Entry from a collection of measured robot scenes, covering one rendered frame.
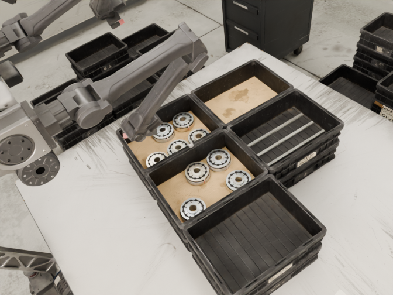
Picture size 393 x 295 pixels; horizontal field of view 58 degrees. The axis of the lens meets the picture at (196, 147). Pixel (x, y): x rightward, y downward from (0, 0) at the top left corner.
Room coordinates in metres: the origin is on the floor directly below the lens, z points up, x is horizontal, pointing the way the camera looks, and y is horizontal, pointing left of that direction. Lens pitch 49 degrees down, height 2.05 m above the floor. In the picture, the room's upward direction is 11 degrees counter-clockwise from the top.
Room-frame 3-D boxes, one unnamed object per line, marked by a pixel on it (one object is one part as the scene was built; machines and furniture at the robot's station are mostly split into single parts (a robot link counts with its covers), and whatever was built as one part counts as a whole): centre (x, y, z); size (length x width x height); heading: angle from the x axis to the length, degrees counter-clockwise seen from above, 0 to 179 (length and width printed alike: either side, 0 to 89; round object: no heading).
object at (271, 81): (1.27, -0.26, 0.87); 0.40 x 0.30 x 0.11; 114
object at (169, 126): (1.18, 0.14, 0.86); 0.10 x 0.10 x 0.01
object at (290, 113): (0.99, -0.38, 0.87); 0.40 x 0.30 x 0.11; 114
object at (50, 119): (0.71, 0.35, 1.45); 0.09 x 0.08 x 0.12; 29
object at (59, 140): (1.87, 0.75, 0.37); 0.40 x 0.30 x 0.45; 119
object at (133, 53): (2.61, 0.24, 0.31); 0.40 x 0.30 x 0.34; 119
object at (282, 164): (0.99, -0.38, 0.92); 0.40 x 0.30 x 0.02; 114
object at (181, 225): (0.83, -0.01, 0.92); 0.40 x 0.30 x 0.02; 114
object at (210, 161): (0.95, -0.08, 0.86); 0.10 x 0.10 x 0.01
